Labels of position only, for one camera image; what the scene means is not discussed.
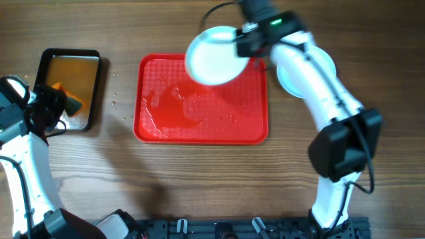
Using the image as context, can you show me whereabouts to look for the orange green sponge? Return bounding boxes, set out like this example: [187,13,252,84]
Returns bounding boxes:
[52,82,86,118]

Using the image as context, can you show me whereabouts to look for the white plate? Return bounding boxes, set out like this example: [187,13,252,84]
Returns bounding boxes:
[185,26,250,86]
[276,46,337,99]

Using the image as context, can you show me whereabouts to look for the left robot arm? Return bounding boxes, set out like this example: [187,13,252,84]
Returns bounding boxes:
[1,75,146,238]

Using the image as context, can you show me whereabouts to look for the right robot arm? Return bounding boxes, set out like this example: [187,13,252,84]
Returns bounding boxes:
[234,1,383,238]

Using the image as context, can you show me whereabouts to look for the black water basin tray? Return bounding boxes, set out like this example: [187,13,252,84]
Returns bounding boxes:
[35,48,102,131]

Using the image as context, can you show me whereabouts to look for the red plastic tray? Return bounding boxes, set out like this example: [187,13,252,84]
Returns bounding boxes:
[133,53,269,145]

